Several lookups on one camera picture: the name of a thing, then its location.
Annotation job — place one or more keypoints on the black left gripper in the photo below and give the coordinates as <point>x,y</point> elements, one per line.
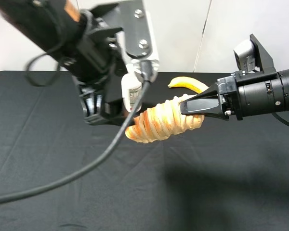
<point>98,60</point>

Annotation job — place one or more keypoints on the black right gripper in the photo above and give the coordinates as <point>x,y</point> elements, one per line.
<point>245,95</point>

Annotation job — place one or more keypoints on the spiral bread roll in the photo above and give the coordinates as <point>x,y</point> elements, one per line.
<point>160,122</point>

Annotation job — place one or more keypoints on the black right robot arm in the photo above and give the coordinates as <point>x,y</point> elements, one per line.
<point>242,95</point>

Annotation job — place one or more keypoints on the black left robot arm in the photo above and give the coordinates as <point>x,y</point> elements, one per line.
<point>50,24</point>

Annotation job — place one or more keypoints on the yellow banana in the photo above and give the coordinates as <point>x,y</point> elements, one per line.
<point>188,83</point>

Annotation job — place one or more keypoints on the white plastic bottle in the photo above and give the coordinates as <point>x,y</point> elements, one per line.
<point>131,88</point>

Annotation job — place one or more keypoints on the black tablecloth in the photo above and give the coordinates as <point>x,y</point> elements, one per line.
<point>225,176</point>

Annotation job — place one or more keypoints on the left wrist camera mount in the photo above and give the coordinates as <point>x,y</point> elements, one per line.
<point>140,44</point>

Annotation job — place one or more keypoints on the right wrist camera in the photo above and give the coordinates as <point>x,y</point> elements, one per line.
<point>251,54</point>

